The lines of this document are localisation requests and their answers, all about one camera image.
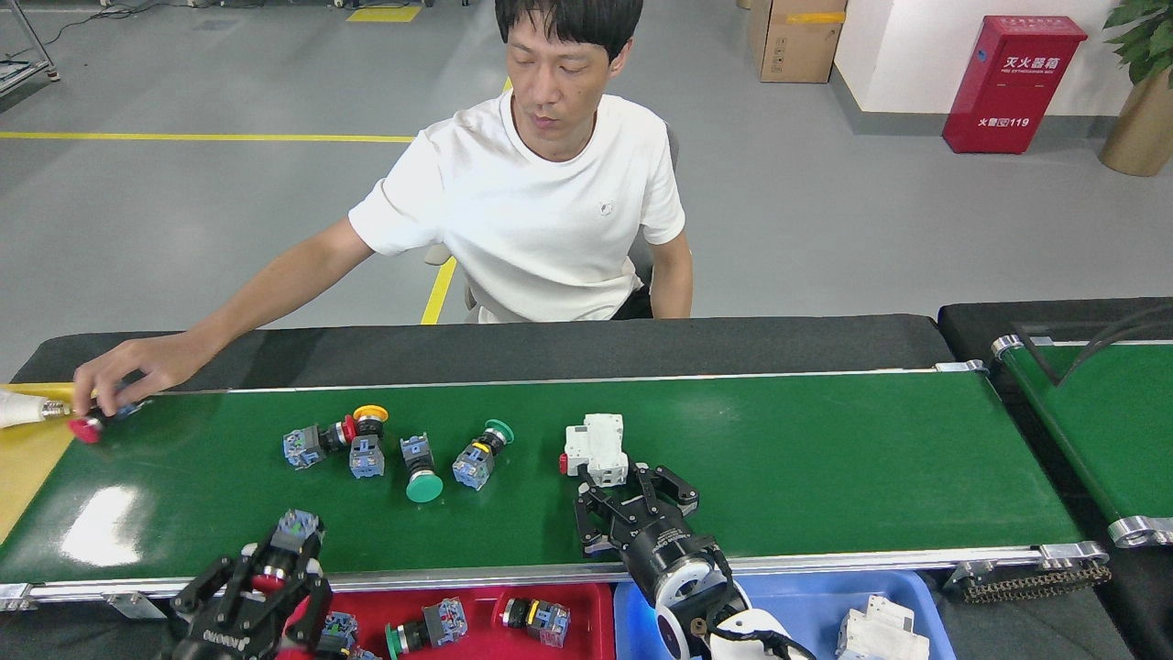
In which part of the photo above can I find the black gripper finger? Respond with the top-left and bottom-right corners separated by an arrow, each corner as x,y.
635,463 -> 700,522
287,553 -> 334,643
575,486 -> 633,558
172,543 -> 267,617

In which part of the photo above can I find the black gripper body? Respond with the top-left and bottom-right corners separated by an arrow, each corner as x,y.
614,511 -> 731,603
170,587 -> 299,660

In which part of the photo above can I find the white circuit breaker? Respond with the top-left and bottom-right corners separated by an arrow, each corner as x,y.
836,594 -> 931,660
559,412 -> 630,488

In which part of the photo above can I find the yellow banded push button switch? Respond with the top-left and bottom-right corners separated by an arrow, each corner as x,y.
500,597 -> 572,650

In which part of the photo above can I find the green belt conveyor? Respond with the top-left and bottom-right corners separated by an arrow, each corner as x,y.
990,335 -> 1173,549
0,360 -> 1112,620

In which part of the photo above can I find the yellow tray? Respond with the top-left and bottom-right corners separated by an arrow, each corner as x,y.
0,383 -> 79,544

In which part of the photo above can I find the person's right hand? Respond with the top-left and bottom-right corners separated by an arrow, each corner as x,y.
71,330 -> 221,418

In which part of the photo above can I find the red plastic bin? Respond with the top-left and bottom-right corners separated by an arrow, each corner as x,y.
275,583 -> 615,660

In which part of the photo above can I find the blue plastic bin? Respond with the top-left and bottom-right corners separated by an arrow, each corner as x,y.
612,571 -> 957,660

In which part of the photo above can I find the white light bulb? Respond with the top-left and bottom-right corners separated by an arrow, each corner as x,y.
0,390 -> 74,430

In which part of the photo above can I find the person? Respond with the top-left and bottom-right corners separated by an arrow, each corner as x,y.
71,0 -> 695,418

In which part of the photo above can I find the cardboard box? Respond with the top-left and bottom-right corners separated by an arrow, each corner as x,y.
748,0 -> 849,84

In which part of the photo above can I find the red fire extinguisher box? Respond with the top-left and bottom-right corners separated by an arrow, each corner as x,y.
942,15 -> 1090,155

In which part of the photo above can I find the metal rack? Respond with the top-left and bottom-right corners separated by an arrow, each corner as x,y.
0,0 -> 60,93

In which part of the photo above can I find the tan plant pot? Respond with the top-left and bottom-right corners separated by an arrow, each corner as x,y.
1098,64 -> 1173,177

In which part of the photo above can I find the green plant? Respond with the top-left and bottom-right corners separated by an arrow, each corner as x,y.
1104,0 -> 1173,88

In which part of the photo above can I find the black conveyor drive chain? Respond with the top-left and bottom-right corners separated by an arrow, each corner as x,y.
958,562 -> 1113,604

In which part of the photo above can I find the black cable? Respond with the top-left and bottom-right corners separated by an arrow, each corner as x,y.
1013,307 -> 1173,386

